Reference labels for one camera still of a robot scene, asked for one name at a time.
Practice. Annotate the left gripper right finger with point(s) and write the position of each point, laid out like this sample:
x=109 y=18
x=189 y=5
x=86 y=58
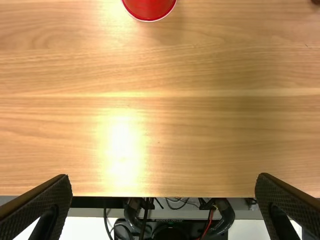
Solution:
x=287 y=207

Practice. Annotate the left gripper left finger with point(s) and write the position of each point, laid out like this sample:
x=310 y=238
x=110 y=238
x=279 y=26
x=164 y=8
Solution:
x=32 y=215

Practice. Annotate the red cup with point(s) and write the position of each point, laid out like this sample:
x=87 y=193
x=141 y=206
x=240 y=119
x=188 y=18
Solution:
x=148 y=8

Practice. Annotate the grey table frame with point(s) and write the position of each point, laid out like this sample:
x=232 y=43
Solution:
x=85 y=212

